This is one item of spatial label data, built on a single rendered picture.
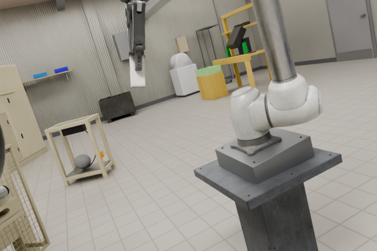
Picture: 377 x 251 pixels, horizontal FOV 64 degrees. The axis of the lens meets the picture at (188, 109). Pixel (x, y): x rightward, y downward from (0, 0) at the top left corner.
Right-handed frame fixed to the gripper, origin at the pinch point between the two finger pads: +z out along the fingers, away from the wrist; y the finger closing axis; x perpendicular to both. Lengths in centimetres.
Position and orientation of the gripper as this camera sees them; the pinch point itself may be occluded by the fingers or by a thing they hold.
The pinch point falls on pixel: (137, 71)
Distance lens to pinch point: 67.6
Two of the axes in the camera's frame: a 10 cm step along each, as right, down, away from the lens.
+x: -9.5, 0.3, -3.1
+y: -3.1, 0.7, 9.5
